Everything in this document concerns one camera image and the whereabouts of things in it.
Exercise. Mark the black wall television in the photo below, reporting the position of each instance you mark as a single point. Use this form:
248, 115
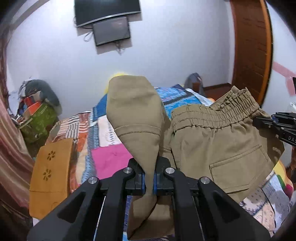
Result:
106, 10

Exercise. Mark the striped pink curtain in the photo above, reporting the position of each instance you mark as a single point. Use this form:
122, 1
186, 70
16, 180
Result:
11, 150

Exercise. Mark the khaki pants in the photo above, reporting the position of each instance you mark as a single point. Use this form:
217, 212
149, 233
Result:
208, 143

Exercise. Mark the wooden door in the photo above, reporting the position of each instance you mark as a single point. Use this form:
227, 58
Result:
252, 51

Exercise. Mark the pink cloth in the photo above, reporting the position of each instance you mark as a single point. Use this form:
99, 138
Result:
111, 160

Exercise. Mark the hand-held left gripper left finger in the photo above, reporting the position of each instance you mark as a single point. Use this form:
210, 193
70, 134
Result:
143, 185

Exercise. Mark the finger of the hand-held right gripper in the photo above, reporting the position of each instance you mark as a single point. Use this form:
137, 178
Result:
264, 123
285, 117

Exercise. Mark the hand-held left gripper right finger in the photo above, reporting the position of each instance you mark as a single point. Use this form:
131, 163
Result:
155, 185

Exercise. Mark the wooden bed post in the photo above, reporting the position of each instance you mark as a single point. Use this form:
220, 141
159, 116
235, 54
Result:
196, 86

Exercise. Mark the wooden lap desk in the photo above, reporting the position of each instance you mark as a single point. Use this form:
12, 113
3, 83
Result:
53, 180

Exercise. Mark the green patterned bag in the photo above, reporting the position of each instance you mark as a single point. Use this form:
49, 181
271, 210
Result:
38, 125

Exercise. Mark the patchwork printed blanket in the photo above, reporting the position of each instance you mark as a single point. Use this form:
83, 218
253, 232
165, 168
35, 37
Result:
104, 134

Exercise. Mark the grey backpack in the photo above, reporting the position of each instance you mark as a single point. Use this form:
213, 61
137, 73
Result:
193, 80

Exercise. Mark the small black monitor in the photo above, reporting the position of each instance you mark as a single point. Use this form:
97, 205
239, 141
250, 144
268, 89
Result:
112, 31

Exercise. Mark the orange box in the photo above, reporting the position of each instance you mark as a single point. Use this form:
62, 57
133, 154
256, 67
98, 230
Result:
30, 105

